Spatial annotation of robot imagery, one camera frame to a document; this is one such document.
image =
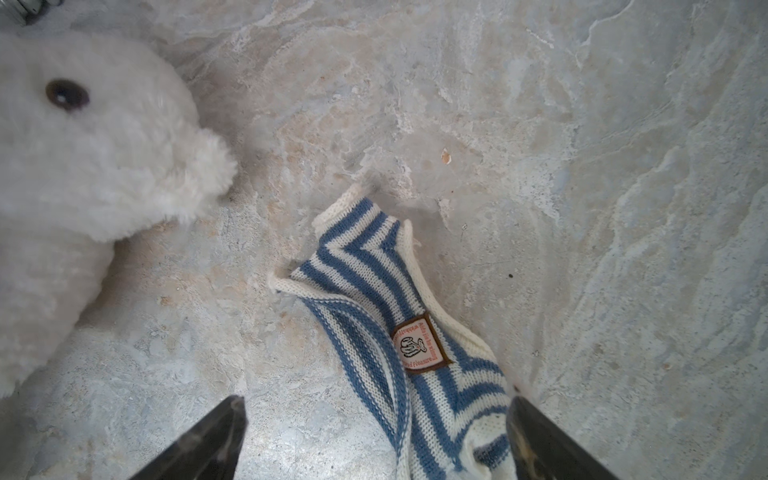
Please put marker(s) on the white teddy bear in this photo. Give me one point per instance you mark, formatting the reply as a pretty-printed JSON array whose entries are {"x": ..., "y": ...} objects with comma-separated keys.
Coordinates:
[{"x": 100, "y": 139}]

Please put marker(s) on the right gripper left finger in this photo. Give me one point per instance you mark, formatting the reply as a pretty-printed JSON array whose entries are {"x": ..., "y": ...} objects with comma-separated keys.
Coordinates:
[{"x": 208, "y": 450}]

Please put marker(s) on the silver chess piece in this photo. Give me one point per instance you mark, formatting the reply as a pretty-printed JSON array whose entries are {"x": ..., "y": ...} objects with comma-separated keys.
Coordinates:
[{"x": 22, "y": 12}]

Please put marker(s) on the blue white striped sweater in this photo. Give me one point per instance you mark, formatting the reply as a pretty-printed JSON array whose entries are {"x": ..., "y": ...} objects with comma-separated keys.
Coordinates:
[{"x": 434, "y": 387}]

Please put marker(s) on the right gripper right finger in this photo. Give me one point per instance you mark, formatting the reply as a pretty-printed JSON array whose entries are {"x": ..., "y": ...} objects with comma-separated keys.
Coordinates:
[{"x": 542, "y": 451}]

